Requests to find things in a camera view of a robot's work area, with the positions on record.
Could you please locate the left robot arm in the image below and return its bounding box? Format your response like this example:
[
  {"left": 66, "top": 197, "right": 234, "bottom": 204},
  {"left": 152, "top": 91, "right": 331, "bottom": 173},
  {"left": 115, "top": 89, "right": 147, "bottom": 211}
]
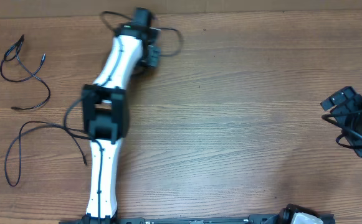
[{"left": 80, "top": 7, "right": 161, "bottom": 223}]

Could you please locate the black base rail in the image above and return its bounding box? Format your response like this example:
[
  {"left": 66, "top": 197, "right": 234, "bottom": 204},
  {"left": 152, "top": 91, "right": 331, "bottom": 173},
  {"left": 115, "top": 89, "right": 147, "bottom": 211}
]
[{"left": 60, "top": 203, "right": 336, "bottom": 224}]

